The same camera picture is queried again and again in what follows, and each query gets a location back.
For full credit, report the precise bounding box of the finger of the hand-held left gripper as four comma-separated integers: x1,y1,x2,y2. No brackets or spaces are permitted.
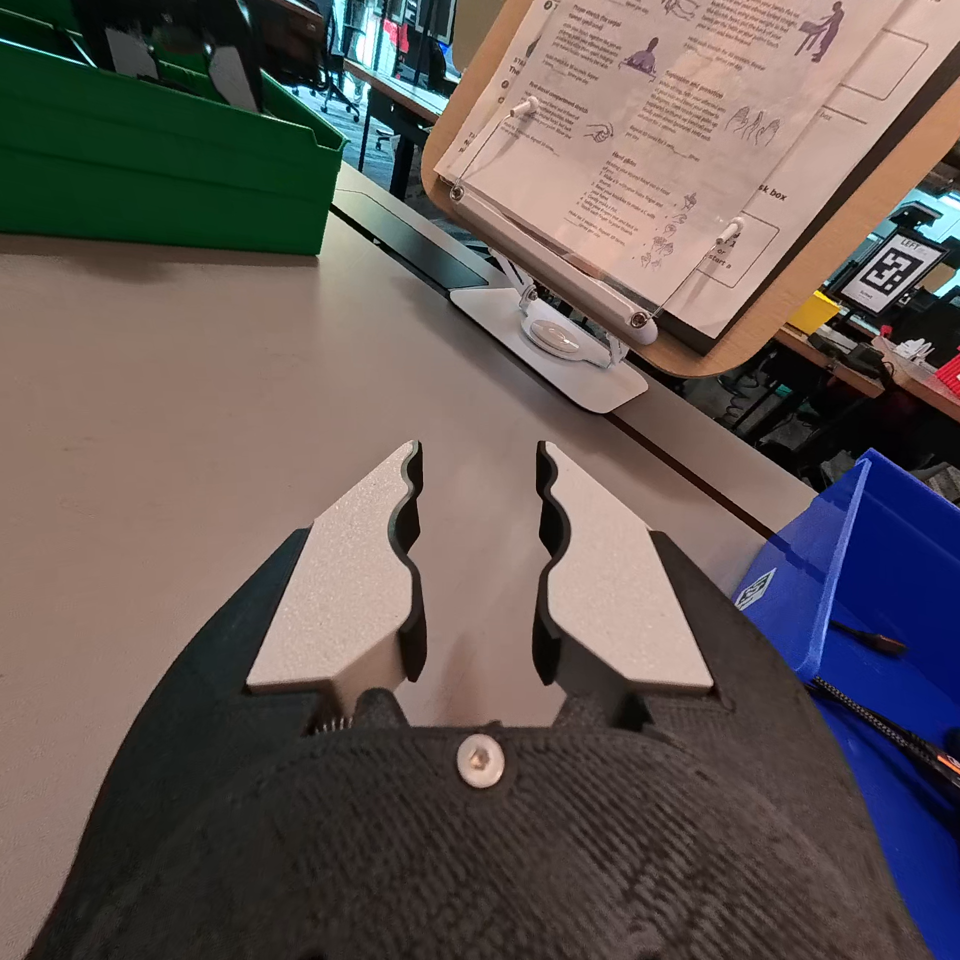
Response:
103,26,161,80
207,46,262,114

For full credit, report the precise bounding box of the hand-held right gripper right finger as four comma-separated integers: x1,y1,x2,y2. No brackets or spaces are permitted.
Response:
532,440,716,695

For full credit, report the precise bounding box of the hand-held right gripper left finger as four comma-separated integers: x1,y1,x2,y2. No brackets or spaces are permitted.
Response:
246,440,430,717

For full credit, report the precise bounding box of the blue plastic bin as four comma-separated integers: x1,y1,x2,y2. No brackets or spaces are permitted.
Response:
731,447,960,960

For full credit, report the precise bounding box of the black orange-tipped plug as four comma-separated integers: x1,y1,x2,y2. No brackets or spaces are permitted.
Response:
828,618,909,658

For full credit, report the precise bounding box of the black office chair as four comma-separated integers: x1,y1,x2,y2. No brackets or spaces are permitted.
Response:
296,0,376,125

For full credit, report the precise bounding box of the green plastic bin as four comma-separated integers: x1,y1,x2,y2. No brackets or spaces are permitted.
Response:
0,0,350,258

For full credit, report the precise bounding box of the grey desk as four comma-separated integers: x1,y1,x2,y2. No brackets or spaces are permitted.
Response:
341,56,455,200

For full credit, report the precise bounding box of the yellow plastic bin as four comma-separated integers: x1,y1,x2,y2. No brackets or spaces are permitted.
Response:
786,291,843,336

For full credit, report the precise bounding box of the wooden desk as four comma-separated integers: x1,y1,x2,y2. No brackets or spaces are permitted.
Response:
772,318,960,425

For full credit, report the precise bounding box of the wooden document stand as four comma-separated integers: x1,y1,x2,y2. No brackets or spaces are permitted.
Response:
420,0,960,416

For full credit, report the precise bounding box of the printed paper sheet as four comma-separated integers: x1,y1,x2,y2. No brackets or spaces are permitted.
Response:
433,0,960,340

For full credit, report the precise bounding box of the black and white tag sign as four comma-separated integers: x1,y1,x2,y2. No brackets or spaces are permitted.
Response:
836,228,952,316

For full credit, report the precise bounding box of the black desk cable hatch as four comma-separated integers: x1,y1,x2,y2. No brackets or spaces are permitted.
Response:
330,187,492,295

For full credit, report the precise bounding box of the braided cable with orange plug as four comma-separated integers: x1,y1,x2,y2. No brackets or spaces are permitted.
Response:
806,675,960,807

